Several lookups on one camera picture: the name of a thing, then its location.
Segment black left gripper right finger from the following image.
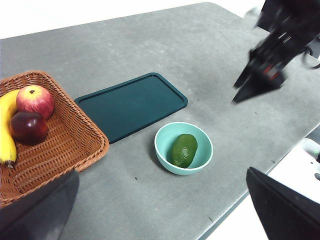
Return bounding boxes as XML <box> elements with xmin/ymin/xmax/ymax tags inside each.
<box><xmin>246</xmin><ymin>166</ymin><xmax>320</xmax><ymax>240</ymax></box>

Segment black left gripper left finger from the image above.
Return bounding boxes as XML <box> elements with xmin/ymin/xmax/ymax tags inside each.
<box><xmin>0</xmin><ymin>169</ymin><xmax>80</xmax><ymax>240</ymax></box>

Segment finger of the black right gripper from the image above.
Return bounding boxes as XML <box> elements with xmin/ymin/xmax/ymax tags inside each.
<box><xmin>233</xmin><ymin>51</ymin><xmax>261</xmax><ymax>88</ymax></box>
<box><xmin>232</xmin><ymin>74</ymin><xmax>283</xmax><ymax>104</ymax></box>

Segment green avocado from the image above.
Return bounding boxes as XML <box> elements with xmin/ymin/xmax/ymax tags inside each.
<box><xmin>170</xmin><ymin>133</ymin><xmax>198</xmax><ymax>169</ymax></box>

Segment teal ribbed bowl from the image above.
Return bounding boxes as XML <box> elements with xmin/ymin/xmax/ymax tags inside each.
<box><xmin>154</xmin><ymin>121</ymin><xmax>214</xmax><ymax>176</ymax></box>

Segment brown wicker basket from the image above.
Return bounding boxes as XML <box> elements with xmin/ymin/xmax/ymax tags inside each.
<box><xmin>0</xmin><ymin>70</ymin><xmax>110</xmax><ymax>208</ymax></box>

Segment dark red plum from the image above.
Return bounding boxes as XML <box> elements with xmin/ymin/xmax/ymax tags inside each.
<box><xmin>9</xmin><ymin>111</ymin><xmax>49</xmax><ymax>146</ymax></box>

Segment yellow banana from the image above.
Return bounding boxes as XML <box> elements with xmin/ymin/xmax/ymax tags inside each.
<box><xmin>0</xmin><ymin>89</ymin><xmax>21</xmax><ymax>169</ymax></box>

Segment red apple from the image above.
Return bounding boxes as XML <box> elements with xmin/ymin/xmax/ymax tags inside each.
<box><xmin>16</xmin><ymin>85</ymin><xmax>55</xmax><ymax>120</ymax></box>

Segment black rectangular tray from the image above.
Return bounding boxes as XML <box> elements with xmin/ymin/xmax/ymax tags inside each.
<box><xmin>74</xmin><ymin>72</ymin><xmax>189</xmax><ymax>145</ymax></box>

